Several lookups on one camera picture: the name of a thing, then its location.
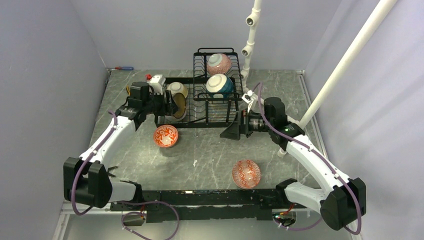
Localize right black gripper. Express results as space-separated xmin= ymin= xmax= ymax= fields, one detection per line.
xmin=220 ymin=108 xmax=274 ymax=140

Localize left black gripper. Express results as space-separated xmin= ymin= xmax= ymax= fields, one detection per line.
xmin=143 ymin=89 xmax=179 ymax=116

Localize brown glazed bowl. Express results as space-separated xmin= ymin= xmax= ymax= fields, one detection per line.
xmin=172 ymin=92 xmax=187 ymax=121

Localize yellow sun pattern bowl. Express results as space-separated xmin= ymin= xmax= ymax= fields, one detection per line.
xmin=166 ymin=82 xmax=189 ymax=98

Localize orange zigzag bowl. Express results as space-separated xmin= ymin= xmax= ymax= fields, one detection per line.
xmin=153 ymin=124 xmax=179 ymax=148

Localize black wire dish rack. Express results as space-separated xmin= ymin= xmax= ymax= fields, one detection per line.
xmin=154 ymin=47 xmax=243 ymax=128

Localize teal white bowl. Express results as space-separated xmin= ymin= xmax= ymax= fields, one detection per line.
xmin=206 ymin=73 xmax=234 ymax=98

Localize pink floral bowl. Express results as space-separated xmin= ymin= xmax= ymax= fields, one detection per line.
xmin=206 ymin=53 xmax=232 ymax=76

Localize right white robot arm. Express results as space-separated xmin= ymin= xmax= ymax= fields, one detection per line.
xmin=220 ymin=97 xmax=366 ymax=235

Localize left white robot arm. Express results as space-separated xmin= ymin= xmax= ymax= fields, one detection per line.
xmin=63 ymin=81 xmax=186 ymax=216

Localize red geometric pattern bowl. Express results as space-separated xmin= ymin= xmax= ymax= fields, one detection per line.
xmin=231 ymin=159 xmax=261 ymax=190

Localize red blue screwdriver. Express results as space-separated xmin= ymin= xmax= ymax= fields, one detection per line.
xmin=114 ymin=66 xmax=134 ymax=71

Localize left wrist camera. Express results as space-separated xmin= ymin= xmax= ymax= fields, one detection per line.
xmin=146 ymin=74 xmax=166 ymax=95

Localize yellow handled pliers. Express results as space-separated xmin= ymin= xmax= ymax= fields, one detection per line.
xmin=125 ymin=85 xmax=131 ymax=96

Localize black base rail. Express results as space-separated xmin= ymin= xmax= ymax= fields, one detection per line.
xmin=110 ymin=188 xmax=305 ymax=223

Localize black handled pliers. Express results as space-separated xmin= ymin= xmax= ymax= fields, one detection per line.
xmin=107 ymin=166 xmax=118 ymax=178

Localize white pvc pipe frame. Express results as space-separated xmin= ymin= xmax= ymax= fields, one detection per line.
xmin=240 ymin=0 xmax=398 ymax=158

